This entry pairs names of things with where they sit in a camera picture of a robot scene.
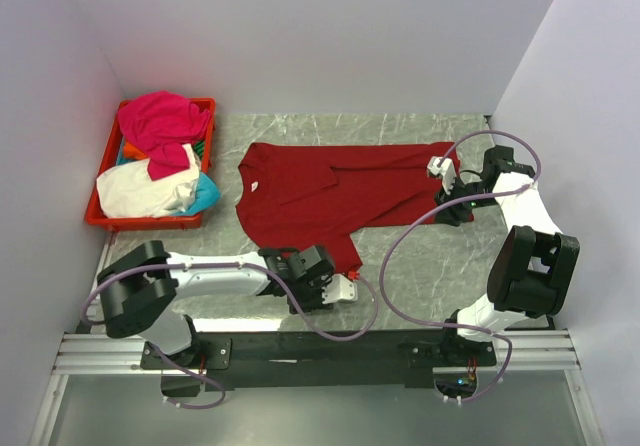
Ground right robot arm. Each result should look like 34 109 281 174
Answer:
427 146 580 365

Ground green t shirt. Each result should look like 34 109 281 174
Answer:
192 140 206 159

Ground orange t shirt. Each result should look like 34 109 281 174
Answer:
122 140 147 161

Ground black base beam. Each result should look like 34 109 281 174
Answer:
139 329 501 395

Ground turquoise t shirt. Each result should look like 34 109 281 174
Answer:
174 172 221 217

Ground dark red t shirt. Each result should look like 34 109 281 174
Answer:
236 142 450 273

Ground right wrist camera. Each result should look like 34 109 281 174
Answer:
427 156 457 194

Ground pink t shirt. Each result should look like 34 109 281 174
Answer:
117 91 213 181

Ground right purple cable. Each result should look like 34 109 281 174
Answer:
379 129 544 405

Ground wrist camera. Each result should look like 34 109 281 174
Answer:
427 156 457 194
322 274 358 305

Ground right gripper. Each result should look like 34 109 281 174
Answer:
433 174 498 228

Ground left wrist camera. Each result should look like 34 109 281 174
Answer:
322 274 358 305

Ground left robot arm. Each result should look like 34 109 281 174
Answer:
97 240 336 368

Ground purple cable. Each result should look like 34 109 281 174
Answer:
81 260 379 411
379 129 544 405

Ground white t shirt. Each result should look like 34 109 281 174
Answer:
96 145 201 219

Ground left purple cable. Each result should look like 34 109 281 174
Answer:
81 260 379 411

